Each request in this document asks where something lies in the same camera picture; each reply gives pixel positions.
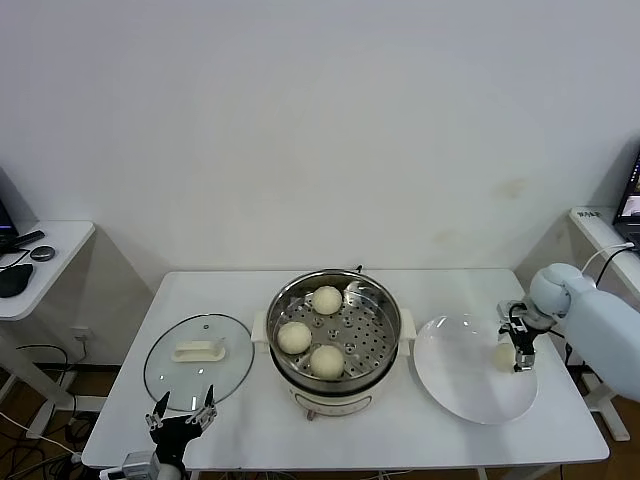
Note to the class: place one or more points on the cream electric cooker base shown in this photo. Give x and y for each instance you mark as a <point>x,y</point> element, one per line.
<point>332,400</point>

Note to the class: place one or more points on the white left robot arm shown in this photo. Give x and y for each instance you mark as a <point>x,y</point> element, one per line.
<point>169,473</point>

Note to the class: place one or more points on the white steamed baozi bun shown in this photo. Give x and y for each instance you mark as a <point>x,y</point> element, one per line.
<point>502,358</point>
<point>295,338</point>
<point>327,300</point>
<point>326,361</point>

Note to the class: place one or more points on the black computer monitor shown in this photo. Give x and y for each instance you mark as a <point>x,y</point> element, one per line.
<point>5,217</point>

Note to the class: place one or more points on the white side table with mouse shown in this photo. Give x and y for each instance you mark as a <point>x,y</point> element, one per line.
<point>60,240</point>

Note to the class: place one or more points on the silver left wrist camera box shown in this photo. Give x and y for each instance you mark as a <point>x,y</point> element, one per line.
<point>137,462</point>

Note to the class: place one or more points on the white side table with laptop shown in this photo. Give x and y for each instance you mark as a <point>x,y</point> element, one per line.
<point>595,230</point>

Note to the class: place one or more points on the grey round disc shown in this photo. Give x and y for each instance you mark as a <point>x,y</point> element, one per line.
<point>42,253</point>

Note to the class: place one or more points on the dark open laptop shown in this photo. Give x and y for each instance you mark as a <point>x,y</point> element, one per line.
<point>629,205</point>

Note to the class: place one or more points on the perforated steel steamer basket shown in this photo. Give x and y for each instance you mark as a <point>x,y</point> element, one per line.
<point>365,330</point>

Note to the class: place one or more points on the black remote control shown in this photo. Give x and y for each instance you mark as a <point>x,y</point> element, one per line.
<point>27,238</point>

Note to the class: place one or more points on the white wall outlet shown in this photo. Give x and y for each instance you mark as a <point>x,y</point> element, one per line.
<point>80,335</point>

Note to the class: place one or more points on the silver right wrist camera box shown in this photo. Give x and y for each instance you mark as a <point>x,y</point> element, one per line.
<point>510,309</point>

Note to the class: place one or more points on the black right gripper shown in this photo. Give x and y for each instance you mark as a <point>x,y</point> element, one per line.
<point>522,334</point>

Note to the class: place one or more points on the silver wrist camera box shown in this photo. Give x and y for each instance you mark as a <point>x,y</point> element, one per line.
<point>510,309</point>
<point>137,462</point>

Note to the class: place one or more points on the white round plate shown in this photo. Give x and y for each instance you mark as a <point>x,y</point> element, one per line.
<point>460,370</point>

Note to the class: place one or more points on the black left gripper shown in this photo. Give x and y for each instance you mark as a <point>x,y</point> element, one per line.
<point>175,440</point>

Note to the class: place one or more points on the black computer mouse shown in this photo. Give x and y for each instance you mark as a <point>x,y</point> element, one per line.
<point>14,280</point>

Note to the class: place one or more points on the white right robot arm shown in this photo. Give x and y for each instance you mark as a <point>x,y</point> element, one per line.
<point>600,325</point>

